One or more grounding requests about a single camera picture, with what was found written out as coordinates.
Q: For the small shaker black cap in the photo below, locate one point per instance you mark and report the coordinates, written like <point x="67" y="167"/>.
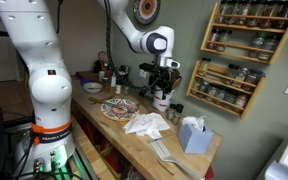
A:
<point x="171" y="112"/>
<point x="178" y="115"/>

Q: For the small labelled jar black lid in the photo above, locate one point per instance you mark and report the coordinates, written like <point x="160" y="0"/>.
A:
<point x="118" y="89"/>

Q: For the dark label jar black cap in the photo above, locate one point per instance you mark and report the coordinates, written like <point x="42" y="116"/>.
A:
<point x="220" y="95"/>

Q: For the white ceramic bowl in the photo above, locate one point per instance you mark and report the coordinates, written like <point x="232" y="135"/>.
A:
<point x="93" y="88"/>

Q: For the crumpled white cloth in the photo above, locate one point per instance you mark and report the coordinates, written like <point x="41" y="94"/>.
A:
<point x="145" y="124"/>

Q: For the white plastic spatula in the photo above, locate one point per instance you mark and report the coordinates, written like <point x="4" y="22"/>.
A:
<point x="162" y="150"/>

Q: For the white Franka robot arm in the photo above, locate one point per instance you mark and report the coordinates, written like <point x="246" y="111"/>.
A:
<point x="47" y="86"/>

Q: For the spice jar green cap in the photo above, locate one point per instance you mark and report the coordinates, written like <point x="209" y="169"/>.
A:
<point x="197" y="84"/>

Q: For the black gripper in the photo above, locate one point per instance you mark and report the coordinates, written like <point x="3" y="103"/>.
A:
<point x="162" y="79"/>

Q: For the white wall outlet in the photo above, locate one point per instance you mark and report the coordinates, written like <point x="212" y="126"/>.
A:
<point x="143" y="74"/>

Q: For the paprika jar blue cap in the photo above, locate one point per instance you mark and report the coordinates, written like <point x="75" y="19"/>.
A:
<point x="252" y="80"/>

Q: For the wooden spoon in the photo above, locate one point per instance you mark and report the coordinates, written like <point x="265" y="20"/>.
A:
<point x="176" y="83"/>

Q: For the decorative round wall plate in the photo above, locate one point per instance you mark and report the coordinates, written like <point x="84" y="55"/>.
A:
<point x="146" y="9"/>

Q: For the square organics herb jar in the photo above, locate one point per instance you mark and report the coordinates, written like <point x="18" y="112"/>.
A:
<point x="240" y="77"/>

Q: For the light blue tissue box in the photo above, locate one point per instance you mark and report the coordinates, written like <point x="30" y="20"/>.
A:
<point x="194" y="140"/>

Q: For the blue plastic bowl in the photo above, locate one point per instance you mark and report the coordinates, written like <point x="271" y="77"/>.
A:
<point x="84" y="80"/>

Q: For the wooden tray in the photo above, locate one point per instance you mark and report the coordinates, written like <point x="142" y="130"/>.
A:
<point x="87" y="75"/>

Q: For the aluminium base frame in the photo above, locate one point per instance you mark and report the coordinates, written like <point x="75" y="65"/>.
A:
<point x="80" y="166"/>

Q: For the white red utensil crock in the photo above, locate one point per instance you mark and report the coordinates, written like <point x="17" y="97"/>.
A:
<point x="160" y="101"/>

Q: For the yellow spice jar white label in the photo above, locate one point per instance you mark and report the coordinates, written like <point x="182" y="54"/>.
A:
<point x="241" y="100"/>

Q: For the dark spice jar silver cap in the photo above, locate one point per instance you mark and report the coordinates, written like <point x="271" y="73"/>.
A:
<point x="203" y="87"/>

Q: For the colourful patterned ceramic plate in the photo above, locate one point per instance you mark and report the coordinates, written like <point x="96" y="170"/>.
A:
<point x="117" y="115"/>

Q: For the wooden wall spice rack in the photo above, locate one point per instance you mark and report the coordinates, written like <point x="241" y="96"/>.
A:
<point x="250" y="103"/>
<point x="284" y="41"/>

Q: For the white tissue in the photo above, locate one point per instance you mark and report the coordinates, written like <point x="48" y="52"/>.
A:
<point x="194" y="122"/>

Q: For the green herb jar black cap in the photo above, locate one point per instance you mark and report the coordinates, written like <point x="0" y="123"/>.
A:
<point x="230" y="98"/>
<point x="232" y="74"/>

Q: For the pale herb glass jar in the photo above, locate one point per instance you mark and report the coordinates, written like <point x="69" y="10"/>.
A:
<point x="202" y="66"/>

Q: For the grey label jar black cap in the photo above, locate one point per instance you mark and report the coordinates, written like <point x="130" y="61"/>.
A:
<point x="212" y="90"/>

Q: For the steel pepper grinder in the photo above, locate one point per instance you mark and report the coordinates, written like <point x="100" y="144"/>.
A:
<point x="113" y="81"/>

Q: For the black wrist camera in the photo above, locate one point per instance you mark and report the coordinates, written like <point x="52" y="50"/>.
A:
<point x="147" y="67"/>

